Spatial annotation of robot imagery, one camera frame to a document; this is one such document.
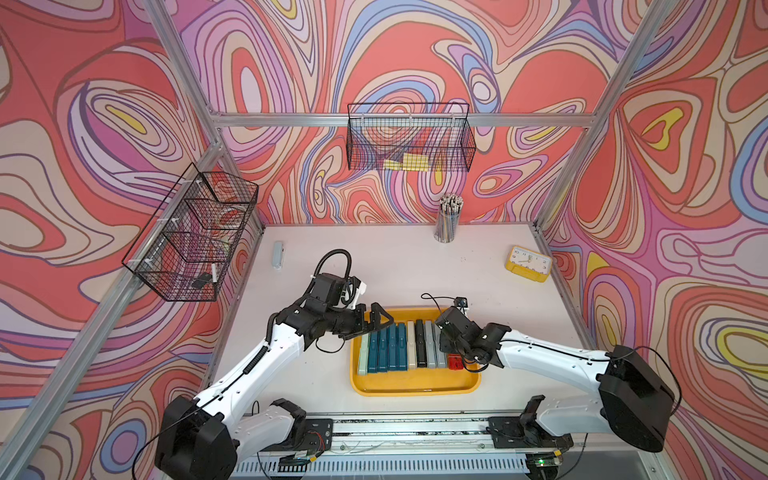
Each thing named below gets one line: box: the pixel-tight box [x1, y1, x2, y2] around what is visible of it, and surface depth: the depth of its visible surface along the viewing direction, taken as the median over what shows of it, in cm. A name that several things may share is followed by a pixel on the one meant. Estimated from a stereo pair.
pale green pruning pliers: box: [358, 333, 370, 376], surface depth 85 cm
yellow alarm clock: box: [505, 245, 552, 283], surface depth 107 cm
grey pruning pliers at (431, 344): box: [426, 320, 437, 369], surface depth 86 cm
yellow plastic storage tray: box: [350, 307, 482, 397], surface depth 83 cm
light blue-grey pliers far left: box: [273, 241, 283, 270], surface depth 109 cm
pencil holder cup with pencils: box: [434, 193, 464, 243], surface depth 106 cm
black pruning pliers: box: [415, 319, 427, 368], surface depth 86 cm
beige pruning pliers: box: [407, 320, 417, 370], surface depth 86 cm
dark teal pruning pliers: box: [368, 330, 379, 373], surface depth 86 cm
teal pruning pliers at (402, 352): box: [397, 322, 408, 371], surface depth 86 cm
